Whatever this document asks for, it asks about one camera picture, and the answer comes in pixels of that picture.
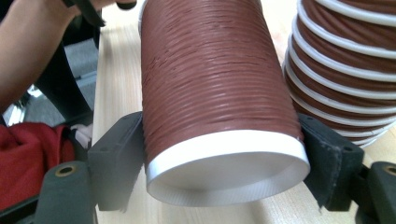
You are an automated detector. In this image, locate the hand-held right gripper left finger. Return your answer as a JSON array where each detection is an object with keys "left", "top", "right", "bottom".
[{"left": 88, "top": 111, "right": 148, "bottom": 213}]

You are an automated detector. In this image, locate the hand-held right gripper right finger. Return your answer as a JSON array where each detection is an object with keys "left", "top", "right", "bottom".
[{"left": 298, "top": 113, "right": 366, "bottom": 212}]

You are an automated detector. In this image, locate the stack of brown paper cups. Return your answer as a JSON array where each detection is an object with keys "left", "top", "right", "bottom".
[{"left": 281, "top": 0, "right": 396, "bottom": 149}]

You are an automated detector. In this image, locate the single brown ribbed paper cup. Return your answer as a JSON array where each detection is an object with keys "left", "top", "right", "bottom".
[{"left": 138, "top": 0, "right": 312, "bottom": 208}]

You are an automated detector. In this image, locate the red cloth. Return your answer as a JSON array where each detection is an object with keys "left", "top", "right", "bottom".
[{"left": 0, "top": 121, "right": 77, "bottom": 213}]

